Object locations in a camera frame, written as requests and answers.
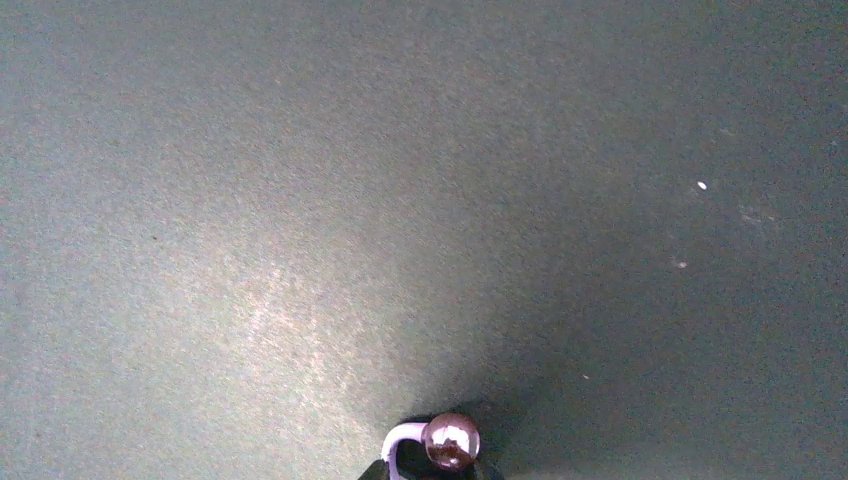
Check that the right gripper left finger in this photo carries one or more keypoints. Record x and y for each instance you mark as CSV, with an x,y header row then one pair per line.
x,y
377,470

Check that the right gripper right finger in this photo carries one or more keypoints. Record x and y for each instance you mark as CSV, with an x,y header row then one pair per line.
x,y
485,471

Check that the purple earbud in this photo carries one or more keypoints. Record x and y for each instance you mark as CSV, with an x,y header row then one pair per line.
x,y
446,446

